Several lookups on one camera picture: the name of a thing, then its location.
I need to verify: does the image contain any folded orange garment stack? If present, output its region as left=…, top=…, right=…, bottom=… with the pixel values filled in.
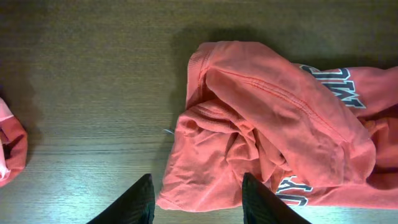
left=1, top=99, right=28, bottom=187

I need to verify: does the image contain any orange red t-shirt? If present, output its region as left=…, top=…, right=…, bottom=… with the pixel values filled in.
left=157, top=41, right=397, bottom=212

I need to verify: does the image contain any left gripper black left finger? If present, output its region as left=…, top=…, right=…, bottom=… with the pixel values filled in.
left=88, top=174, right=155, bottom=224

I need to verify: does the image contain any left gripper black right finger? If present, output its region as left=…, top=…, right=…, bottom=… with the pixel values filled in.
left=242, top=172, right=310, bottom=224

